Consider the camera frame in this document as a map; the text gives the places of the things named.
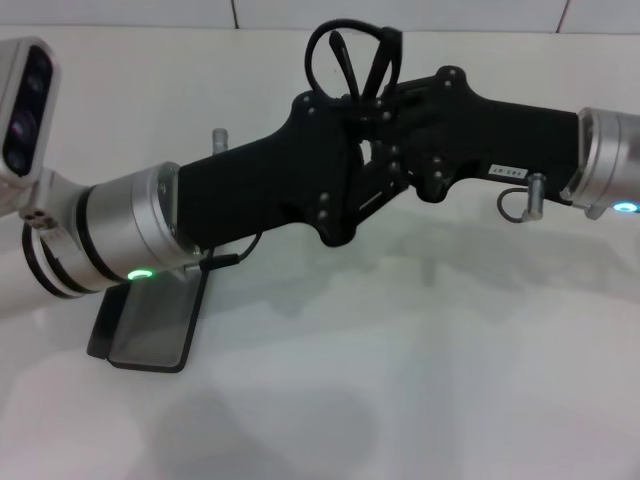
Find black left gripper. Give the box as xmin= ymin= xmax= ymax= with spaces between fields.
xmin=172 ymin=92 xmax=412 ymax=249

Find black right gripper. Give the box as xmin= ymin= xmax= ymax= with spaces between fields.
xmin=379 ymin=64 xmax=584 ymax=204

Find black thin-framed glasses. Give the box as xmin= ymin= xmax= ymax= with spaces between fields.
xmin=304 ymin=17 xmax=405 ymax=109

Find black glasses case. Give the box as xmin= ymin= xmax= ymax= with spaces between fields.
xmin=87 ymin=269 xmax=212 ymax=375

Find right gripper cable with plug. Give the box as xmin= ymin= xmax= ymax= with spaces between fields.
xmin=496 ymin=173 xmax=547 ymax=224

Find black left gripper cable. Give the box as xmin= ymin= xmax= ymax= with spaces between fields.
xmin=182 ymin=232 xmax=262 ymax=275

